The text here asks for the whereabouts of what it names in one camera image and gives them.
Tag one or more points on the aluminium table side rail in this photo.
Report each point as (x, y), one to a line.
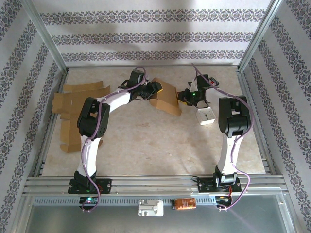
(250, 104)
(46, 143)

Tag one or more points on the grey metal shelf plate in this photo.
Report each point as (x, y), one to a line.
(97, 221)

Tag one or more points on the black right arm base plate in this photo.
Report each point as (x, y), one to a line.
(204, 185)

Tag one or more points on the orange battery pack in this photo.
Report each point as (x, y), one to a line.
(183, 203)

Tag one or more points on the aluminium frame post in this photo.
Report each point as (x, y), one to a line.
(41, 31)
(260, 31)

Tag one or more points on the white square clock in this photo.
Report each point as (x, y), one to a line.
(206, 116)

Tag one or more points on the white plastic holder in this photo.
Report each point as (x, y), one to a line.
(150, 208)

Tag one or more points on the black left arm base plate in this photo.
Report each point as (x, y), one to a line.
(105, 185)

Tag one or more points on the brown cardboard box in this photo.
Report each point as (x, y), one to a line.
(166, 104)
(68, 104)

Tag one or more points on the black battery with red-yellow label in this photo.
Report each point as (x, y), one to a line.
(215, 81)

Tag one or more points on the aluminium mounting rail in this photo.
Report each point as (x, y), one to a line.
(155, 183)

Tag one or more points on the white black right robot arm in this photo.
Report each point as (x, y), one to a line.
(230, 155)

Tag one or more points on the controller board with green light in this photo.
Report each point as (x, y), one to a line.
(88, 200)

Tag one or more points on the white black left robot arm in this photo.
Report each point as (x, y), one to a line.
(88, 155)

